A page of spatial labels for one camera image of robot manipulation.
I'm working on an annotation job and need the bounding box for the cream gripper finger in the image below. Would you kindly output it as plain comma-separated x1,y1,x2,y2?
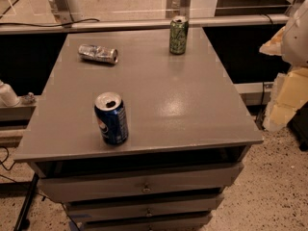
259,27,285,56
263,66,308,132

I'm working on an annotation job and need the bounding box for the silver redbull can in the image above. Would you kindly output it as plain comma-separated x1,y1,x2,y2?
78,44,118,64

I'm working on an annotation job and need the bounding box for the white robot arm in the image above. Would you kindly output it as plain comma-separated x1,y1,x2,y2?
259,0,308,132

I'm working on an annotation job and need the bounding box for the green soda can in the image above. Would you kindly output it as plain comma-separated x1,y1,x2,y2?
169,15,189,55

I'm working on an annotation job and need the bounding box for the blue pepsi can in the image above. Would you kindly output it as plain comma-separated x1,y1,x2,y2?
94,92,128,145

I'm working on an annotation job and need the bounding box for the grey drawer cabinet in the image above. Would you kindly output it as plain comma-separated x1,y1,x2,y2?
13,27,265,231

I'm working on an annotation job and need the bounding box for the bottom grey drawer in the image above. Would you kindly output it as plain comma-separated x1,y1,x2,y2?
84,212,212,231

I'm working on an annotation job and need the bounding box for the grey drawer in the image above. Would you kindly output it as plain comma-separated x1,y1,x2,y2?
84,212,212,231
38,163,244,202
66,194,223,222

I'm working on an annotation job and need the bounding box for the middle grey drawer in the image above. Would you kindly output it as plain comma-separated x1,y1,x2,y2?
66,194,223,222

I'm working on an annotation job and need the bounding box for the top grey drawer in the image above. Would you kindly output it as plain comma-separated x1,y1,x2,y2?
38,163,244,202

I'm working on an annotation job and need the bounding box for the black stand leg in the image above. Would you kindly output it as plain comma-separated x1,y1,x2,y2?
13,173,39,231

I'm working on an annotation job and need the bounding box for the grey metal rail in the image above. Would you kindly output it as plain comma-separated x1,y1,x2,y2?
0,13,289,35

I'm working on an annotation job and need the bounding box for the black cable on rail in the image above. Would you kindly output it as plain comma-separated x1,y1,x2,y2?
0,17,101,28

